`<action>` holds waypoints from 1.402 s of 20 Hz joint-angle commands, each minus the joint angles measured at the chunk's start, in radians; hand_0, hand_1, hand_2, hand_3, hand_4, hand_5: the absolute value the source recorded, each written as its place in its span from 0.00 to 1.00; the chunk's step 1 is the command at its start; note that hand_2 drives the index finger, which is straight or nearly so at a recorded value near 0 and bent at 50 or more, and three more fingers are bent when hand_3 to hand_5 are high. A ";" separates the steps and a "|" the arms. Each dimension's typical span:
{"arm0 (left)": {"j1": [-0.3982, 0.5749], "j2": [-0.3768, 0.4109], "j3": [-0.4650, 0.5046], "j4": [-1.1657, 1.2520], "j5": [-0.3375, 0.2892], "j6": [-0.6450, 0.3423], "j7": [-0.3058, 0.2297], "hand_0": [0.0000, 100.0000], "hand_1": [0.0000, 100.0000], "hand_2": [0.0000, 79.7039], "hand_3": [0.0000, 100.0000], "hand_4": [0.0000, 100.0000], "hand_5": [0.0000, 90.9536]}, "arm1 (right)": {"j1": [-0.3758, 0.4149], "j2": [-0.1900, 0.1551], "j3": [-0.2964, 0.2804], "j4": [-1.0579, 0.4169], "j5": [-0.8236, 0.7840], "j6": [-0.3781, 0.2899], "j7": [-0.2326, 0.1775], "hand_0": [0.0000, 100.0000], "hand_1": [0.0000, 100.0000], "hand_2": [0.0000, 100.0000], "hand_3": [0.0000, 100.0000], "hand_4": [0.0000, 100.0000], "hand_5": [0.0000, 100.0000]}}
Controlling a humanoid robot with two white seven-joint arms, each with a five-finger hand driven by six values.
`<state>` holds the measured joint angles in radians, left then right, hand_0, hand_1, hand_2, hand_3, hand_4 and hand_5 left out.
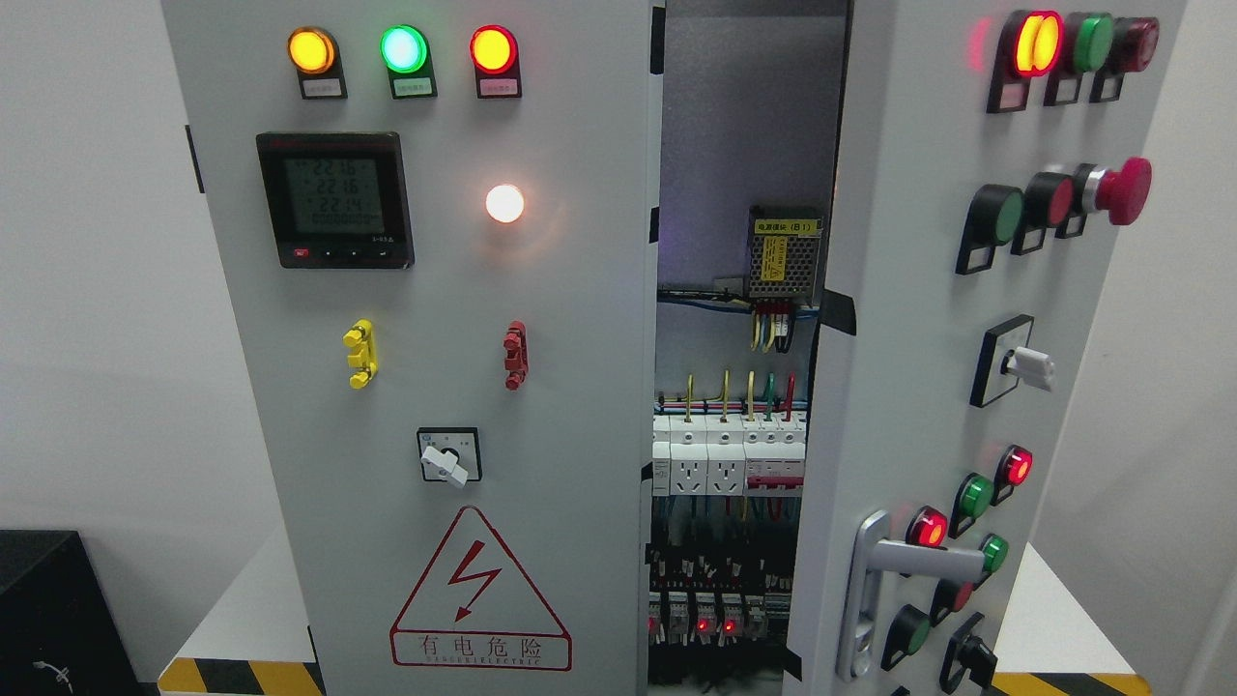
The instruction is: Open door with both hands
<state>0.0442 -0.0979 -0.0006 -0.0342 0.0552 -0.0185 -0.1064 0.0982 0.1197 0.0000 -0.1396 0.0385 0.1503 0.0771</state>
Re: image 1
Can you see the silver door lever handle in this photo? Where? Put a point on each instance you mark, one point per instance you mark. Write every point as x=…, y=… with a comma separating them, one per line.
x=874, y=552

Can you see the right door rotary switch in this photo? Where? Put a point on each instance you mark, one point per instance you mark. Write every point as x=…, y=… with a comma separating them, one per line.
x=1006, y=361

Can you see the white glowing indicator light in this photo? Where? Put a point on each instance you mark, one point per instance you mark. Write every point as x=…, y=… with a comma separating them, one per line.
x=505, y=203

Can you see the green indicator light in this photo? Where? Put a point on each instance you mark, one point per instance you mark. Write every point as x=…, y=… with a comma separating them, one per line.
x=406, y=54

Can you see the amber indicator light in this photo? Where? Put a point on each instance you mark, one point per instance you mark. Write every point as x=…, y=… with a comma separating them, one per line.
x=314, y=54

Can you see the metal mesh power supply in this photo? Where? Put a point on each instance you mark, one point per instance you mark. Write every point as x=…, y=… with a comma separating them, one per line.
x=783, y=252

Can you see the red high voltage warning sticker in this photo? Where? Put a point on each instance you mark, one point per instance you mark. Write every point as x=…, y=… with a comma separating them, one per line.
x=475, y=607

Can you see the white DIN socket breaker row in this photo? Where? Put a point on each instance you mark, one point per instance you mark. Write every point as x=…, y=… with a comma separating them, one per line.
x=709, y=455

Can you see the lower relay terminal row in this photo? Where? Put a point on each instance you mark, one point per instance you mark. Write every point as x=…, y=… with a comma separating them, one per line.
x=709, y=597

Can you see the grey cabinet door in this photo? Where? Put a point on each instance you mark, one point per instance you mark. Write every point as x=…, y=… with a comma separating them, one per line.
x=961, y=122
x=562, y=457

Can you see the black digital power meter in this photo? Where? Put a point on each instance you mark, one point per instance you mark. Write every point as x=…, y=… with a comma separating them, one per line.
x=337, y=200

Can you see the black box at left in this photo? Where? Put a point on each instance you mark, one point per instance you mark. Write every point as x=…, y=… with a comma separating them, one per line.
x=57, y=633

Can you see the red emergency stop button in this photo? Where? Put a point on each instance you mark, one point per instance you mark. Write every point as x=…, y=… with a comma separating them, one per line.
x=1121, y=194

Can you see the red indicator light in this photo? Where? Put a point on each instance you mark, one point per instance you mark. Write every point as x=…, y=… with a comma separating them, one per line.
x=496, y=59

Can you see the yellow terminal connector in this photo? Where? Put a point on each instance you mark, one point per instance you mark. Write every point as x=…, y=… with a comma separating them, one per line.
x=359, y=340

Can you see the red terminal connector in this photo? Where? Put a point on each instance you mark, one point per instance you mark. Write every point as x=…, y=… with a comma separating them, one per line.
x=516, y=361

